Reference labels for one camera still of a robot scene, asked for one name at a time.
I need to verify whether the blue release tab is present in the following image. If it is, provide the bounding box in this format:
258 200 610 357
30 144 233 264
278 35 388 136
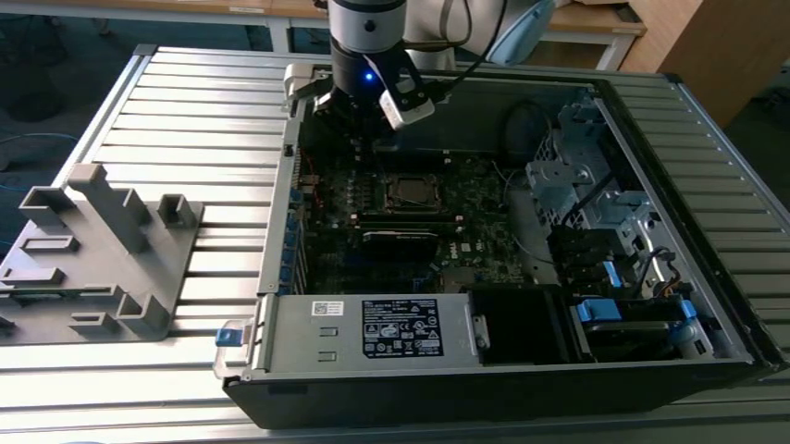
214 326 247 348

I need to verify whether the green motherboard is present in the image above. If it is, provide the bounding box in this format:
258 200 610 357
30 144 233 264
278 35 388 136
296 142 561 297

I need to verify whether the black graphics card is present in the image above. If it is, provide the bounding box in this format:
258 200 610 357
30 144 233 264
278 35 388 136
360 228 442 264

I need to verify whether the silver drive cage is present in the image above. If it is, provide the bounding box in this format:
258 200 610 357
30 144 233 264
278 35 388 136
524 102 700 297

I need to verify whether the black PC case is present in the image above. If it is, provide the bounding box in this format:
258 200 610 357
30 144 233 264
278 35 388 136
213 62 790 431

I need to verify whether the grey case latch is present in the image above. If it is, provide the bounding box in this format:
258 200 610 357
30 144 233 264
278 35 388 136
282 62 320 113

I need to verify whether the wooden cabinet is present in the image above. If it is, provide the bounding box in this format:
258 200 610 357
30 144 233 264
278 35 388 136
620 0 790 129

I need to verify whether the black hard disk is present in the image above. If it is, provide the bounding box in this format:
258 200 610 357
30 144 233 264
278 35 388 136
582 321 674 364

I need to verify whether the wooden desk white frame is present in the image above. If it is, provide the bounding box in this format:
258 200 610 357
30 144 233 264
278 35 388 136
0 0 292 53
289 0 650 71

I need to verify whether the RAM slot with white latches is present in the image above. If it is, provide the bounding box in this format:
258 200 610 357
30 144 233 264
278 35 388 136
356 215 466 222
356 224 466 231

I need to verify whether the metal socket cover frame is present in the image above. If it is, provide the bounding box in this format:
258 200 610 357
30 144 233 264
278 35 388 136
388 177 452 213

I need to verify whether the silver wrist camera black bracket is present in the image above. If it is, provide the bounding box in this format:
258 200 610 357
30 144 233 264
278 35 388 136
377 53 438 131

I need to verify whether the chipset heatsink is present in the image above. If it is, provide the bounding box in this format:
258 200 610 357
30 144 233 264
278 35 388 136
442 266 478 287

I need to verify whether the black drive wire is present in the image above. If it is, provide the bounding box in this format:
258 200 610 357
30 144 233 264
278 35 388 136
565 171 618 232

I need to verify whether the grey parts rack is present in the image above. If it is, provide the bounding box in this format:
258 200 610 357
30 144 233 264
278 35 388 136
0 162 206 346

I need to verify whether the silver power supply unit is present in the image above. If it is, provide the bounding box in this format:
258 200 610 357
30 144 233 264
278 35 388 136
262 293 482 372

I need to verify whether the coloured wire bundle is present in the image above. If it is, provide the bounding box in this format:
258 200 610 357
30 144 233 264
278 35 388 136
634 247 695 302

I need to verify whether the CPU socket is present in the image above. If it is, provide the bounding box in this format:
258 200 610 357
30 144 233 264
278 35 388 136
382 175 458 216

